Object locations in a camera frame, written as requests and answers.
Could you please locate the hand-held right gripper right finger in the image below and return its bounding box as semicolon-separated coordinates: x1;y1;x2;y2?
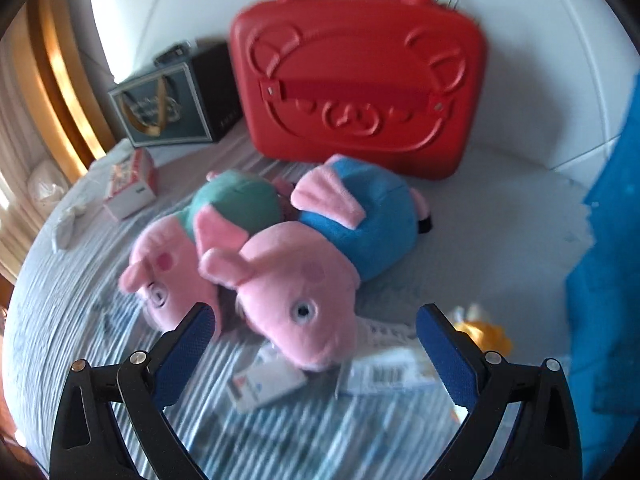
416;303;585;480

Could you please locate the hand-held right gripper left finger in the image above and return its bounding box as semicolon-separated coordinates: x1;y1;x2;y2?
49;302;217;480

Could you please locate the yellow white plush toy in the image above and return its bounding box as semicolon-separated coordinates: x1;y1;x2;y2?
447;305;513;356

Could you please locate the white paper hang tag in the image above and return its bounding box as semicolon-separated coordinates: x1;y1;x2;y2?
227;350;308;413
335;322;436;396

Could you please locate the pig plush teal shirt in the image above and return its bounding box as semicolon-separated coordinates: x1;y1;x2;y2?
118;169;286;333

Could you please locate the pig plush blue shirt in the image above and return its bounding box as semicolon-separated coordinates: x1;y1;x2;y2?
197;154;435;373

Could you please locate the small pink carton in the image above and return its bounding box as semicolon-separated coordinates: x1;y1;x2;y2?
102;147;160;221

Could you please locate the blue plastic storage crate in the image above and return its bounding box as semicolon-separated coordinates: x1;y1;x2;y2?
565;125;640;416

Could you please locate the striped cloth covered desktop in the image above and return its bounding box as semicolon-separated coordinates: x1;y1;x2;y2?
2;130;601;480

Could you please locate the white plastic bag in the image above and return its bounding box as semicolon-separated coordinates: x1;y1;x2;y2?
27;160;68;206

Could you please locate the black gift box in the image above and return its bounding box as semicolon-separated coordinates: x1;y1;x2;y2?
107;40;246;147

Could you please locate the red plastic toy case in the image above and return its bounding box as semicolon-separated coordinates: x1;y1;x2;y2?
229;0;488;181

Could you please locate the wooden wall frame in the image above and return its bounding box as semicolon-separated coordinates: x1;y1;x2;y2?
25;0;118;171

